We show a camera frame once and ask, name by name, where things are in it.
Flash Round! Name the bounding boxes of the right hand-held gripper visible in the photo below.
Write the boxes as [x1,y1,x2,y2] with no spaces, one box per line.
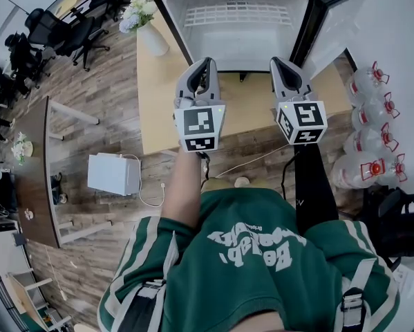
[269,56,329,146]

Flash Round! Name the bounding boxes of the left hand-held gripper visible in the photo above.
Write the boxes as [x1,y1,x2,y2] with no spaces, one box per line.
[173,57,227,154]

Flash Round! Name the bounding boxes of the black mini fridge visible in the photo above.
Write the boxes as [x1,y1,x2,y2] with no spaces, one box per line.
[151,0,372,81]

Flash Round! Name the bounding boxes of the white wire shelf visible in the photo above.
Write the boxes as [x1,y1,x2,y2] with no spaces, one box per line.
[185,5,293,26]

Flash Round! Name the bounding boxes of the person's left forearm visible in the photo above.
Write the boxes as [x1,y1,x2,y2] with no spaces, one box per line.
[159,147,211,230]

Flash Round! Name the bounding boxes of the person's right forearm black sleeve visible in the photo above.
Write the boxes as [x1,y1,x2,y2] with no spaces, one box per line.
[292,142,339,237]

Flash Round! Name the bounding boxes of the white ceramic vase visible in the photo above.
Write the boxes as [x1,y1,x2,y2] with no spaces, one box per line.
[136,21,170,57]

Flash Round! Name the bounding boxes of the white and blue flower bouquet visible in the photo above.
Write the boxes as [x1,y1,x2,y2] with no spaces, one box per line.
[118,0,158,34]

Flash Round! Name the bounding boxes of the person's shoes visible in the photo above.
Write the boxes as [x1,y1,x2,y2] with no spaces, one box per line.
[205,176,267,190]

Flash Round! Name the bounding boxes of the white box appliance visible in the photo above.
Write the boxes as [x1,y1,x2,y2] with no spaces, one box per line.
[86,152,142,197]

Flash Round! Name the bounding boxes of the black bag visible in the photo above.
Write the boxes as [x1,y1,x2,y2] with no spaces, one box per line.
[361,184,414,259]

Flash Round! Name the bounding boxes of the small white flower pot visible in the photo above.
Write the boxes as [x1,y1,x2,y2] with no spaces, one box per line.
[10,131,34,166]

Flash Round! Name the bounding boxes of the person's green shirt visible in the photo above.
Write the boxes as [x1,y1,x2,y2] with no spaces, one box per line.
[97,187,401,332]

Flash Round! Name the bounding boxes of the dark brown desk white legs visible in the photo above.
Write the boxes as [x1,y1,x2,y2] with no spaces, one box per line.
[12,95,113,249]

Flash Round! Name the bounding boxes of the white shelving unit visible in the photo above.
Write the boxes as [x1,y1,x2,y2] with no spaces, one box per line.
[0,225,73,332]

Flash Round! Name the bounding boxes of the clear water jug red handle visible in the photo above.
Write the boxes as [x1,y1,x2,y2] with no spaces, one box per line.
[350,91,401,131]
[332,151,408,190]
[343,122,400,156]
[346,60,391,107]

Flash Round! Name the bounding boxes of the thin white cable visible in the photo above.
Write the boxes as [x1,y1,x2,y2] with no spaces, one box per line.
[214,144,291,179]

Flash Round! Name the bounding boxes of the black cable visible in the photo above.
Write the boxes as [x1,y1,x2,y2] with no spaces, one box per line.
[280,150,301,199]

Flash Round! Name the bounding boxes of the white charging cable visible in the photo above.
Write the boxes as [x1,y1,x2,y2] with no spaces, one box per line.
[122,153,167,208]

